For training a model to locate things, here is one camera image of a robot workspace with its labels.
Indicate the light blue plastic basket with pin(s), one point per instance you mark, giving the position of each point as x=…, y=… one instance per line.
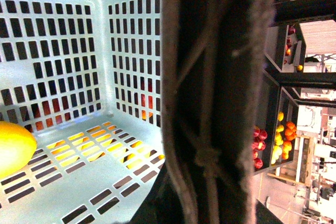
x=84, y=77

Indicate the brown basket handle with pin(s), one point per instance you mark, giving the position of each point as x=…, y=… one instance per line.
x=212, y=61

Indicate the yellow lemon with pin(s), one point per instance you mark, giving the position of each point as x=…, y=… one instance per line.
x=17, y=148

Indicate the black fruit display shelf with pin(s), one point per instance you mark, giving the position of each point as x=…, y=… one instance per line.
x=282, y=85

